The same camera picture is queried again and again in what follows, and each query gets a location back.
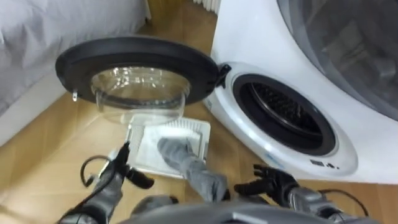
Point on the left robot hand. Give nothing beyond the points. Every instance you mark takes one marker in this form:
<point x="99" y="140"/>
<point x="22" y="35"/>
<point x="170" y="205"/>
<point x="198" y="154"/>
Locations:
<point x="124" y="168"/>

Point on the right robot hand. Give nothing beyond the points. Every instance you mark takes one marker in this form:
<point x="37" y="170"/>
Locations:
<point x="276" y="185"/>

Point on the grey cloth garment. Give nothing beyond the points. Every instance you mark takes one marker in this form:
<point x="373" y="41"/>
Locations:
<point x="199" y="177"/>

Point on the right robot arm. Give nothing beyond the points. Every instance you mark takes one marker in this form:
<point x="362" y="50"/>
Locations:
<point x="311" y="202"/>

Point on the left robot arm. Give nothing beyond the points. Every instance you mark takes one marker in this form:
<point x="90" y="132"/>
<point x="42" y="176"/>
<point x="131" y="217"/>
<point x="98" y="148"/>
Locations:
<point x="102" y="199"/>

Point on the white plastic laundry basket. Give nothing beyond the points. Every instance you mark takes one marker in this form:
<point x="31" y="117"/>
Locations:
<point x="149" y="155"/>

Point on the robot legs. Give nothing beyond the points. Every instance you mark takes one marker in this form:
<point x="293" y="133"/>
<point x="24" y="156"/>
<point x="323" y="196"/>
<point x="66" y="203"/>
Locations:
<point x="152" y="203"/>

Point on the robot body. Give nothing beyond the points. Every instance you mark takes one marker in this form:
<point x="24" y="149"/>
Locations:
<point x="233" y="216"/>

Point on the round black washing machine door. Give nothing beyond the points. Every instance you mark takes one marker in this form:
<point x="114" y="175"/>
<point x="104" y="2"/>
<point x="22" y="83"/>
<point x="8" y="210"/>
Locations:
<point x="77" y="68"/>

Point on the white stacked washing machines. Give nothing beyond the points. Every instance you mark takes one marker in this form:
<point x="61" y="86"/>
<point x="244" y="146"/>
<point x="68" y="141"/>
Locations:
<point x="255" y="37"/>

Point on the grey bed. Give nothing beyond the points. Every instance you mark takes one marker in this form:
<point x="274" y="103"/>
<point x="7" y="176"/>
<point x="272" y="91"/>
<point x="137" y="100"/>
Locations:
<point x="46" y="37"/>

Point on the beige pleated curtain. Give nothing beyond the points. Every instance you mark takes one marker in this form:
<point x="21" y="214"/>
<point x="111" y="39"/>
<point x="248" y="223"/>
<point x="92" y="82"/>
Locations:
<point x="208" y="3"/>

